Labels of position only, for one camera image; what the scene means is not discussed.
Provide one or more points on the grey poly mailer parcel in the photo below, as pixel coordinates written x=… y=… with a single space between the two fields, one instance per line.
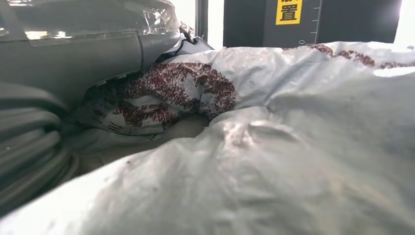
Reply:
x=259 y=146

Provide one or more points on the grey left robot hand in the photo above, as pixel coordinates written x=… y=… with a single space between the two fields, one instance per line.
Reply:
x=81 y=55

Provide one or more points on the black inbound scanner machine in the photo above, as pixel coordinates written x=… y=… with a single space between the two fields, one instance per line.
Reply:
x=356 y=19

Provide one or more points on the black yellow instruction label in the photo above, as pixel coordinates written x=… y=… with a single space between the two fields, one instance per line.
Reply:
x=288 y=13

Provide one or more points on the dark window frame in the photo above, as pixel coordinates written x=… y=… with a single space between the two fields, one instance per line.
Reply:
x=201 y=16

